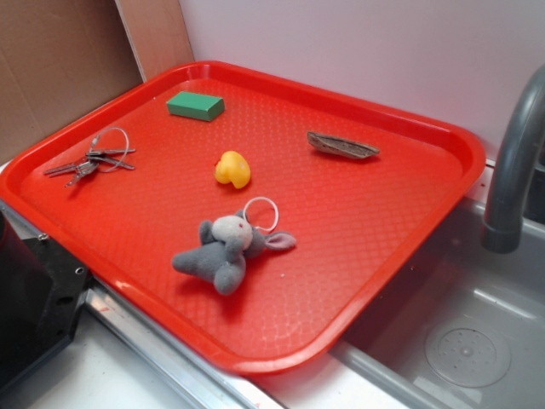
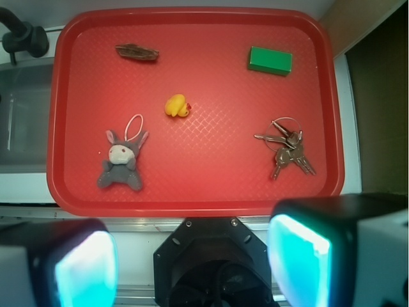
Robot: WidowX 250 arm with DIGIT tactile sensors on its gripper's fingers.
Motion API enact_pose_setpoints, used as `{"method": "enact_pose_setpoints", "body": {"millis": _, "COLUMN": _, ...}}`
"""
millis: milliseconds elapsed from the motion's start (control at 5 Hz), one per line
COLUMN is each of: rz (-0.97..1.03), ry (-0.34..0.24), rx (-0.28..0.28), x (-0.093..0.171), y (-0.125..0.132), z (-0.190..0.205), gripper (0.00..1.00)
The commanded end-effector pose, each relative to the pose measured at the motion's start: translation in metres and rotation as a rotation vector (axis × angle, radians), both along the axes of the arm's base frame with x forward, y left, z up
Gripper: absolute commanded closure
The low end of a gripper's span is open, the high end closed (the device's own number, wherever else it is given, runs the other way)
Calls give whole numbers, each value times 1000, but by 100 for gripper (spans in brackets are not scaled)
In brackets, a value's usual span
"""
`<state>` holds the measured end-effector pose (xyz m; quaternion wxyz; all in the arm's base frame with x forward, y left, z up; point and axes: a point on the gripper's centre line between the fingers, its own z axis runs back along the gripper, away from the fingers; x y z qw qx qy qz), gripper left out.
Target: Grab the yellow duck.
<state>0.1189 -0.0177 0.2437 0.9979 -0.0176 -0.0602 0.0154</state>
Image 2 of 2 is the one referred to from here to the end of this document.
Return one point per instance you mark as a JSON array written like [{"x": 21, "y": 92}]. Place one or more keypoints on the green rectangular block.
[{"x": 270, "y": 61}]

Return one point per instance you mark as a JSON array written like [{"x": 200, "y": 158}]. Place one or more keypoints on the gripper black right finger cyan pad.
[{"x": 347, "y": 250}]

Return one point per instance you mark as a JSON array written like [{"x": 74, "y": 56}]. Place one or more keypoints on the bunch of metal keys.
[{"x": 287, "y": 145}]

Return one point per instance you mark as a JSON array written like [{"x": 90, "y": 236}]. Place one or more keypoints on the grey plush donkey keychain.
[{"x": 121, "y": 165}]

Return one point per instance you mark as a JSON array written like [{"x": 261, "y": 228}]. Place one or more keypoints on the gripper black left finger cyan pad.
[{"x": 58, "y": 263}]

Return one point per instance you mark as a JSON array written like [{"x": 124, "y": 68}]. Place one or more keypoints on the black octagonal mount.
[{"x": 212, "y": 262}]

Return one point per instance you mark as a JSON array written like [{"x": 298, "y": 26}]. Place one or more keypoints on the black faucet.
[{"x": 22, "y": 37}]

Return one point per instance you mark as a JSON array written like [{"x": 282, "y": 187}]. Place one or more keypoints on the red plastic tray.
[{"x": 208, "y": 163}]

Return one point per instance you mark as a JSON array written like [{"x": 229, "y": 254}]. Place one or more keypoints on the steel sink basin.
[{"x": 25, "y": 106}]

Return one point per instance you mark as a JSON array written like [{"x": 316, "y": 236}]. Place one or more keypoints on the yellow rubber duck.
[{"x": 177, "y": 106}]

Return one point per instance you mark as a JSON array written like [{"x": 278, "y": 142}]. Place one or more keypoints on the brown bark piece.
[{"x": 137, "y": 52}]

